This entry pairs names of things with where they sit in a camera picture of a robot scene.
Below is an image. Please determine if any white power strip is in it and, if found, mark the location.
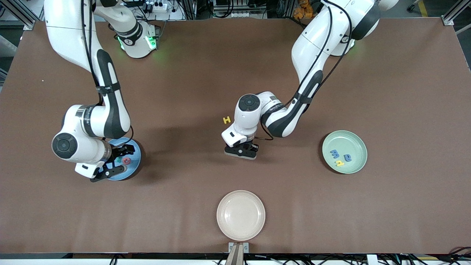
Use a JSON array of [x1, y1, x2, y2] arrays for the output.
[[146, 1, 169, 12]]

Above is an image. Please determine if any beige plate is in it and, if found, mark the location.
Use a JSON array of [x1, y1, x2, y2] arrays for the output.
[[216, 190, 266, 242]]

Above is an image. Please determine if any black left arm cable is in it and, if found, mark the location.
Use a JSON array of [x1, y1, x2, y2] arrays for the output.
[[260, 0, 354, 141]]

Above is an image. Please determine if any green plate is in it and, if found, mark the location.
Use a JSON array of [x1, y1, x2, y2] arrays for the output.
[[322, 130, 368, 174]]

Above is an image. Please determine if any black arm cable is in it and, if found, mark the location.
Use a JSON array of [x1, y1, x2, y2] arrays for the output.
[[81, 0, 134, 142], [260, 0, 354, 141]]

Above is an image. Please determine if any brown table cover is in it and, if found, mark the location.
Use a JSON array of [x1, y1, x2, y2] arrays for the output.
[[0, 18, 471, 255]]

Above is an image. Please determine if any background equipment rack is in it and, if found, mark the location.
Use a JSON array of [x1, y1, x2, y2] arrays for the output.
[[191, 0, 292, 20]]

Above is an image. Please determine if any blue plate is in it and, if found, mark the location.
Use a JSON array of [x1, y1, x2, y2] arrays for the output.
[[106, 137, 142, 181]]

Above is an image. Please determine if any aluminium frame profile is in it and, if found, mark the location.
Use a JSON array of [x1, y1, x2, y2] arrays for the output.
[[0, 0, 38, 31], [442, 0, 471, 26]]

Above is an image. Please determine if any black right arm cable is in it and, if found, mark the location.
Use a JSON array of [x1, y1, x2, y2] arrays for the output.
[[81, 0, 134, 142]]

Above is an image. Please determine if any bag of orange items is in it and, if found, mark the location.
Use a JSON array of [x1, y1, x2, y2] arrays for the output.
[[293, 0, 314, 20]]

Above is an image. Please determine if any metal mount bracket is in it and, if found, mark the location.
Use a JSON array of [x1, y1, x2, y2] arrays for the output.
[[225, 242, 249, 265]]

